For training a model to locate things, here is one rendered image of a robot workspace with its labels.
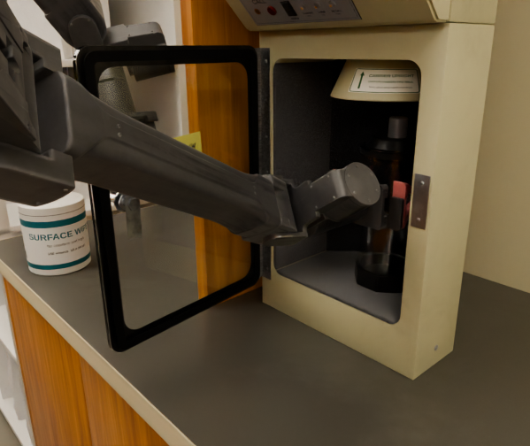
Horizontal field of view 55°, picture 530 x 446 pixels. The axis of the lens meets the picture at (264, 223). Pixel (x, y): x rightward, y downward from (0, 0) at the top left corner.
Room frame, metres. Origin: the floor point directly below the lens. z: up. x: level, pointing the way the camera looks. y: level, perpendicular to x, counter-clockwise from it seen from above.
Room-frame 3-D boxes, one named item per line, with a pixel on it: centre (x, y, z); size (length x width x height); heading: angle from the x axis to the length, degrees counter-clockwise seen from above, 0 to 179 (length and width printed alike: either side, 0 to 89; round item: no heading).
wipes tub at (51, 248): (1.03, 0.45, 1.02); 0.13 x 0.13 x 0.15
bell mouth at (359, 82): (0.77, -0.19, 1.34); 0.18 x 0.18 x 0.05
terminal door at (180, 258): (0.71, 0.11, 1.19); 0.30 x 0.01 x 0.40; 139
